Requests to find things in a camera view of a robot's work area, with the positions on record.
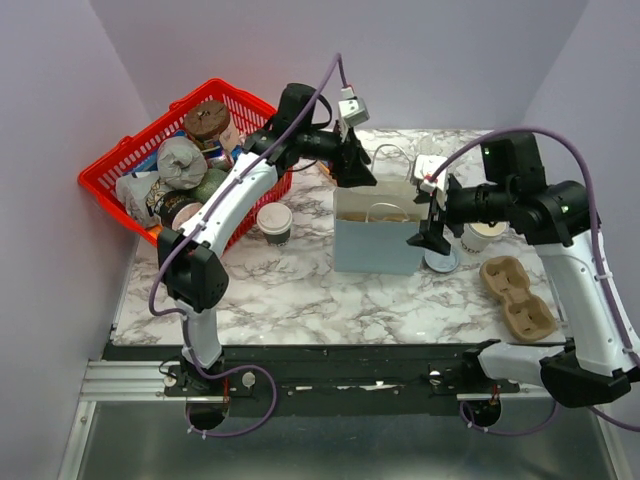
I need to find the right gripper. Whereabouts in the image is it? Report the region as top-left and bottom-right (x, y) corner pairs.
(406, 174), (513, 255)

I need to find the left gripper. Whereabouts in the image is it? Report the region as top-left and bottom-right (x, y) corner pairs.
(296, 117), (377, 188)

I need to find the white paper bag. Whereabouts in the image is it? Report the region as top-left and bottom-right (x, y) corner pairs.
(333, 160), (427, 276)

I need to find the white coffee cup lid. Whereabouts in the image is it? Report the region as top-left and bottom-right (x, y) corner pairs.
(256, 202), (293, 235)

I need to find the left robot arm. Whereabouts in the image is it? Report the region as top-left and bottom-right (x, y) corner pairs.
(157, 83), (376, 395)

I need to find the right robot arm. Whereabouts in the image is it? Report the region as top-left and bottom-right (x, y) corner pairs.
(407, 127), (639, 408)

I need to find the brown cardboard cup carrier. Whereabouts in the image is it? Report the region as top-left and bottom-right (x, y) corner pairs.
(479, 256), (556, 343)

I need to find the green melon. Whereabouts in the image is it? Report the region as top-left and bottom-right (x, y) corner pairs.
(187, 168), (228, 204)

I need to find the brown round lid container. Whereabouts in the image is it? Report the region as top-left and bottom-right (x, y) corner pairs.
(183, 100), (231, 143)

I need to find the grey crumpled paper bag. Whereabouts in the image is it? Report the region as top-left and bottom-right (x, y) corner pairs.
(156, 136), (208, 190)

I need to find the black labelled tub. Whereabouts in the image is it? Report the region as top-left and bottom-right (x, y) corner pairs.
(154, 191), (203, 231)

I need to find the white printed plastic bag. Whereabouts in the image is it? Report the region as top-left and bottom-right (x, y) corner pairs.
(115, 171), (172, 228)

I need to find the red plastic shopping basket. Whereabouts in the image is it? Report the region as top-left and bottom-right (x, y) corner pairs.
(77, 77), (302, 256)

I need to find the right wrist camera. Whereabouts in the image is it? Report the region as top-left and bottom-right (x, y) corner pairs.
(411, 154), (447, 194)

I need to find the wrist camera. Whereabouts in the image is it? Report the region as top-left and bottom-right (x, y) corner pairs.
(338, 86), (370, 130)
(411, 154), (447, 194)

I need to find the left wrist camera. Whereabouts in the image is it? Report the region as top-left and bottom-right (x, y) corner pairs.
(338, 86), (370, 130)

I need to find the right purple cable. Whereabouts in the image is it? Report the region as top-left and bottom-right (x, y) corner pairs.
(429, 127), (640, 437)

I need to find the purple cable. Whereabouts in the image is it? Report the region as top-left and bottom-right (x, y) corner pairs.
(429, 127), (640, 437)
(148, 52), (351, 440)

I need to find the black mounting rail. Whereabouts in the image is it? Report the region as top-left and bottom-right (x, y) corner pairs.
(164, 342), (584, 417)

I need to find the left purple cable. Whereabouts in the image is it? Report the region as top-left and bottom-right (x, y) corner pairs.
(148, 52), (351, 440)

